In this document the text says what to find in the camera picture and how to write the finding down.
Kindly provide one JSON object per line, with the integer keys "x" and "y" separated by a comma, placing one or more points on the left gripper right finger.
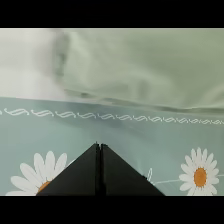
{"x": 125, "y": 178}

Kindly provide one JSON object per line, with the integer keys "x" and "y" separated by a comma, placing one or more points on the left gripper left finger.
{"x": 78, "y": 177}

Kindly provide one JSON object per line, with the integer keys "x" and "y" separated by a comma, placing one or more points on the pale green shirt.
{"x": 143, "y": 66}

